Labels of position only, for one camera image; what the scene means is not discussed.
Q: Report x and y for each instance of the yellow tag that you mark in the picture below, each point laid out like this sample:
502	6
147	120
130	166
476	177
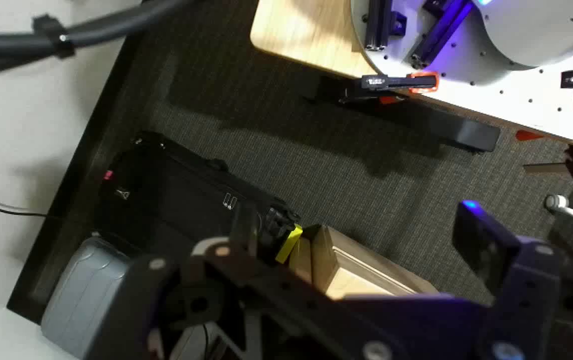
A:
290	245

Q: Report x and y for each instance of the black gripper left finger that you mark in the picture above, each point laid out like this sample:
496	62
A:
194	300

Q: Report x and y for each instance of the white perforated mounting plate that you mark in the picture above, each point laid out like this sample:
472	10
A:
540	101

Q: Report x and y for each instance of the light wooden box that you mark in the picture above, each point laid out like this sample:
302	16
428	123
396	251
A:
354	266

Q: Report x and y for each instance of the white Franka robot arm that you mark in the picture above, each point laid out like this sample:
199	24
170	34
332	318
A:
548	30

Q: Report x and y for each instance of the grey plastic box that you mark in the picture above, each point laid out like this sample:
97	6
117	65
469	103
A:
78	300

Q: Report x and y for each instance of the black stand leg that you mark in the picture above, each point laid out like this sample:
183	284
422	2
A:
468	133

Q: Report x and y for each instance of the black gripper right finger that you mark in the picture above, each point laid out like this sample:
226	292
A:
520	286

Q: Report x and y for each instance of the black clamp orange tip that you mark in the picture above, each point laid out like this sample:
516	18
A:
388	82

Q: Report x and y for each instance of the wooden robot stand top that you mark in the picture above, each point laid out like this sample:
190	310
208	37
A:
294	30

